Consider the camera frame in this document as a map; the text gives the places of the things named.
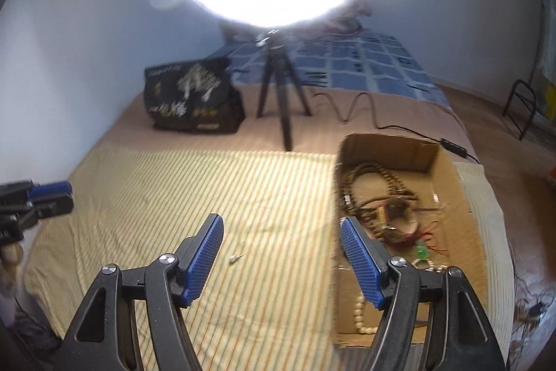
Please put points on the black tripod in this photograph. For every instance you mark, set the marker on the black tripod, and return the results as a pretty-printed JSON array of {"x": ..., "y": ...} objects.
[{"x": 280, "y": 75}]

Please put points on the small white bead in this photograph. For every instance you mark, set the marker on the small white bead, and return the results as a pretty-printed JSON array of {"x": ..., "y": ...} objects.
[{"x": 236, "y": 258}]

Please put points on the thin black bangle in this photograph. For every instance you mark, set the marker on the thin black bangle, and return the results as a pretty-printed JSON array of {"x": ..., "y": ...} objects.
[{"x": 388, "y": 228}]

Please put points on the dark patterned cloth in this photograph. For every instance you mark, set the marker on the dark patterned cloth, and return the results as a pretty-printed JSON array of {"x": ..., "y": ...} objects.
[{"x": 26, "y": 336}]

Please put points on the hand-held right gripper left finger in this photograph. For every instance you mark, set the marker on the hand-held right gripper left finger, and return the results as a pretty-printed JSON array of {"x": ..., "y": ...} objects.
[{"x": 204, "y": 258}]

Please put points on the yellow striped sheet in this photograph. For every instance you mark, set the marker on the yellow striped sheet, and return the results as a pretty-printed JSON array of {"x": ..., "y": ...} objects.
[{"x": 173, "y": 197}]

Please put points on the black clothes rack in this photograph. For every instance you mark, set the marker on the black clothes rack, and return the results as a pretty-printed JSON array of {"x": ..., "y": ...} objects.
[{"x": 521, "y": 110}]

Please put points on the blue checked blanket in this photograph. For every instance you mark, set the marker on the blue checked blanket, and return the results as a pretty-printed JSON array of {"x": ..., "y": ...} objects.
[{"x": 369, "y": 66}]

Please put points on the person's left hand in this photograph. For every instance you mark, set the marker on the person's left hand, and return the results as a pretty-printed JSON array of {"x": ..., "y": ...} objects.
[{"x": 9, "y": 262}]

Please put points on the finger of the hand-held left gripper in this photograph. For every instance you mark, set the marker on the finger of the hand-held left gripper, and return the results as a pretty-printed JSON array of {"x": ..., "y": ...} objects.
[
  {"x": 50, "y": 189},
  {"x": 50, "y": 206}
]

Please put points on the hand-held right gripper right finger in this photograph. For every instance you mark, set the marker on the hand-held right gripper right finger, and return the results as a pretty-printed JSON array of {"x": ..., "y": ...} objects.
[{"x": 360, "y": 262}]

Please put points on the black printed snack bag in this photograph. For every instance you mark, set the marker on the black printed snack bag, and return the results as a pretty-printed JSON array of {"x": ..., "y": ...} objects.
[{"x": 191, "y": 101}]

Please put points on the cardboard box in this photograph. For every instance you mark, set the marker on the cardboard box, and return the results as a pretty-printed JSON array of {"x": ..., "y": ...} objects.
[{"x": 451, "y": 201}]

